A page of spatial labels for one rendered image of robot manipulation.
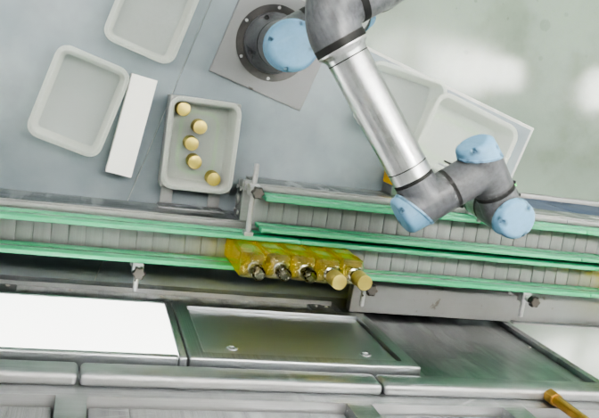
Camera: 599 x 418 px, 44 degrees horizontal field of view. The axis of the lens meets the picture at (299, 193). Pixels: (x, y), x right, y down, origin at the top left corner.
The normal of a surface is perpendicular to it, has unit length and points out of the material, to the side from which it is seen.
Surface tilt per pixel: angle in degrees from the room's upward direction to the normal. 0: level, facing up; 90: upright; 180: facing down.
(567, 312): 0
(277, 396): 90
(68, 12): 0
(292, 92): 3
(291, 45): 10
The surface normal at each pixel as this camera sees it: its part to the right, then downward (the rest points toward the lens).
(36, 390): 0.15, -0.98
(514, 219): 0.22, 0.28
